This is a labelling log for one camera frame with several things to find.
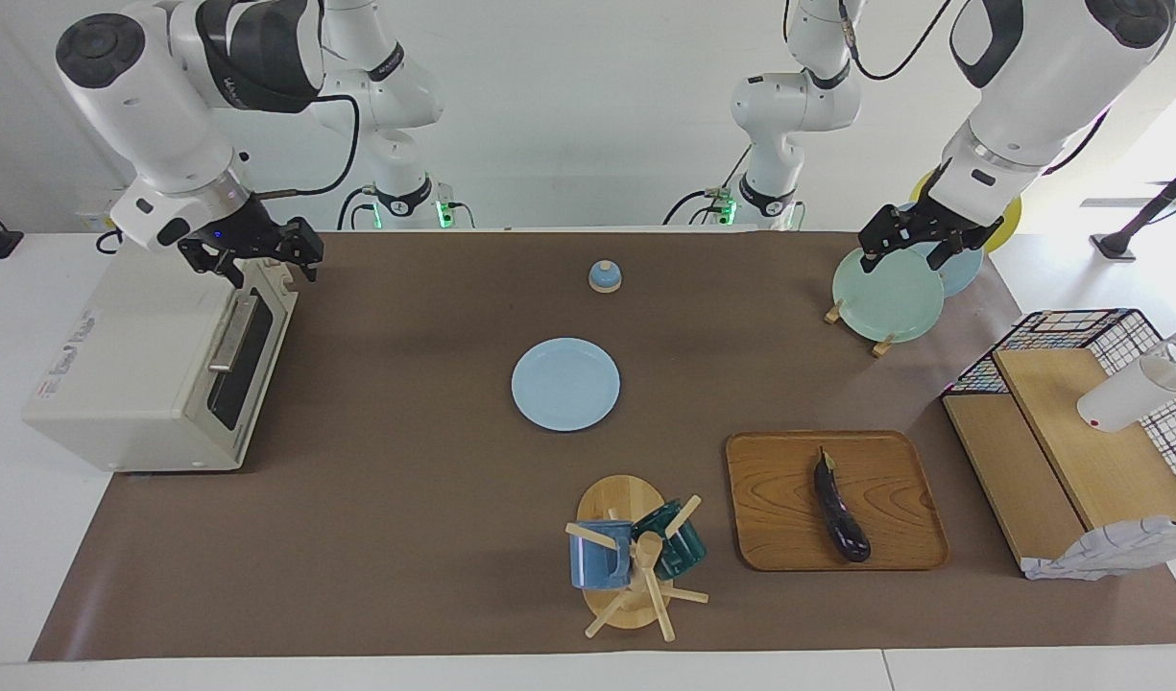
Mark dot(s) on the dark purple eggplant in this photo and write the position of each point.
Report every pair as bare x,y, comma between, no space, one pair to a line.
842,528

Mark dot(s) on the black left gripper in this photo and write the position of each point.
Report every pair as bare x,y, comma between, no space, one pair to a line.
933,228

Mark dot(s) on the blue mug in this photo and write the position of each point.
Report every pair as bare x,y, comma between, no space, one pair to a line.
597,566

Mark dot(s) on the white cup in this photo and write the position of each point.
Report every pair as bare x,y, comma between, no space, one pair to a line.
1130,395

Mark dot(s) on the yellow plate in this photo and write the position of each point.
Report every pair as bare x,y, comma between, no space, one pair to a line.
1005,226

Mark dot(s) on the light blue plate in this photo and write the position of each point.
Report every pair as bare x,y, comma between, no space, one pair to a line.
565,384
962,278

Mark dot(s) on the toaster oven glass door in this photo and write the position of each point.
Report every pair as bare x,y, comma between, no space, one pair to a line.
247,384

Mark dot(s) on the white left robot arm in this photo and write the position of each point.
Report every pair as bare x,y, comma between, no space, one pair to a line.
1029,86

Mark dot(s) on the white toaster oven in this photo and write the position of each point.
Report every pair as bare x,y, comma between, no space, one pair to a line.
117,384

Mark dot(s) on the wooden serving tray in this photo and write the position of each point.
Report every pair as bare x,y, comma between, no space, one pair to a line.
770,499

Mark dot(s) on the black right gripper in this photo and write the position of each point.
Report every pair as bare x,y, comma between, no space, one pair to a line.
247,230

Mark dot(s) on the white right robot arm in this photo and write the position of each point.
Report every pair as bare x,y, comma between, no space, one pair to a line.
146,115

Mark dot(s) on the dark green mug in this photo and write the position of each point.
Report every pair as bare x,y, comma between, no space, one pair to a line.
684,552

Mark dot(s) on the black camera stand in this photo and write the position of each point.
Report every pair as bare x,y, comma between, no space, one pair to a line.
1116,248

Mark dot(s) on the wooden mug tree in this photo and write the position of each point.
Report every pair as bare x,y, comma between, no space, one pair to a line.
618,499

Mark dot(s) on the pale green plate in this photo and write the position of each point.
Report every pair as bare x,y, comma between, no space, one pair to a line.
885,302

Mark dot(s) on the brown table mat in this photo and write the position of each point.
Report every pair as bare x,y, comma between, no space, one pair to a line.
405,537

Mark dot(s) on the wooden plate rack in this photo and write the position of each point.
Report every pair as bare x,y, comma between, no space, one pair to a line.
832,313

